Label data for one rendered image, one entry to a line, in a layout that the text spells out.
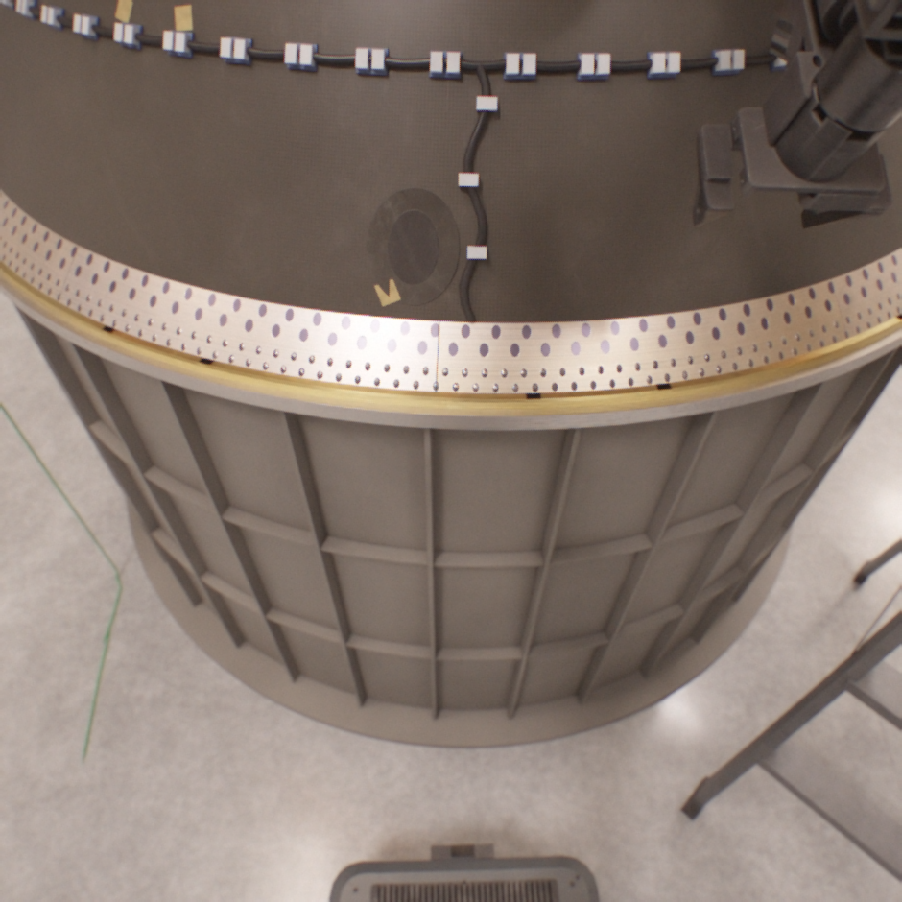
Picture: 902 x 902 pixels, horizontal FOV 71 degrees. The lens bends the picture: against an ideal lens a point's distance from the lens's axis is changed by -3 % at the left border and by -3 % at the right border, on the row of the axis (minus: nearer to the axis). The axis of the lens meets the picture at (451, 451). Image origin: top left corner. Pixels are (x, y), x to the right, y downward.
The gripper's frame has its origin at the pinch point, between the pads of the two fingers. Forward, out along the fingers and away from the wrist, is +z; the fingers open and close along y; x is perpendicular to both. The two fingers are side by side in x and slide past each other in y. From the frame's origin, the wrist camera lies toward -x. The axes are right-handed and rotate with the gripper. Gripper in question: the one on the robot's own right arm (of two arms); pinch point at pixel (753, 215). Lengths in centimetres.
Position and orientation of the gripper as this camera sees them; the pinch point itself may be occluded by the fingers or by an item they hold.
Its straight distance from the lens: 63.1
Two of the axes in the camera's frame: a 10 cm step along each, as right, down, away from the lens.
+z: -0.2, 1.9, 9.8
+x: 0.2, 9.8, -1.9
